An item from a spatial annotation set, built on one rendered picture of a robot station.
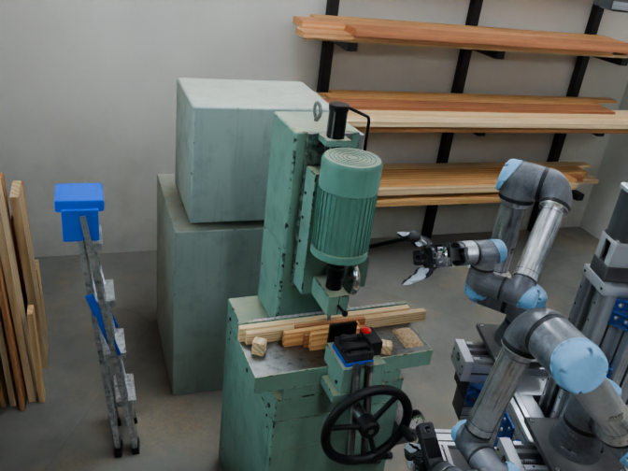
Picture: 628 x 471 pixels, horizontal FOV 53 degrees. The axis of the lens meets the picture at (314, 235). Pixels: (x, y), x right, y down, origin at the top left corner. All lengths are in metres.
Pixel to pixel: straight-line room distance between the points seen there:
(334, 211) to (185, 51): 2.33
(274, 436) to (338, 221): 0.71
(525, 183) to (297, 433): 1.08
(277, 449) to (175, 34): 2.57
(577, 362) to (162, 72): 3.05
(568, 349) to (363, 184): 0.68
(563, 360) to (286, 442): 0.97
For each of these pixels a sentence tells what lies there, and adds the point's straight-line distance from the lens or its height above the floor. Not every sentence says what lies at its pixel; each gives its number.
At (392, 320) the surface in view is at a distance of 2.16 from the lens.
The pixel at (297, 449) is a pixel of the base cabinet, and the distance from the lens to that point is 2.13.
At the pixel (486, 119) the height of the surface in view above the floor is 1.08.
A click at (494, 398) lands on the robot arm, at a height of 1.08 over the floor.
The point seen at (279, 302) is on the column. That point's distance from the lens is 2.18.
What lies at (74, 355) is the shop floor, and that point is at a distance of 3.47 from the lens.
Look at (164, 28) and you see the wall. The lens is 3.90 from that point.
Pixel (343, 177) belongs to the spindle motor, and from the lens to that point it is 1.74.
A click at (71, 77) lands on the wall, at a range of 3.93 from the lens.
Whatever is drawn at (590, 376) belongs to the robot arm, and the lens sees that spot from 1.53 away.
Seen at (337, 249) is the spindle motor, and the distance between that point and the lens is 1.83.
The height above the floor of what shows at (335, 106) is 1.62.
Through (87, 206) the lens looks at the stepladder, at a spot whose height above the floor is 1.14.
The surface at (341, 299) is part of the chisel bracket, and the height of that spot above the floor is 1.06.
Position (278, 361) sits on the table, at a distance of 1.94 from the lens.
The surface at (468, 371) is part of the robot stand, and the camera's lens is 2.35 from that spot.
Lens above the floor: 2.09
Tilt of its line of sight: 26 degrees down
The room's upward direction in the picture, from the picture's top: 7 degrees clockwise
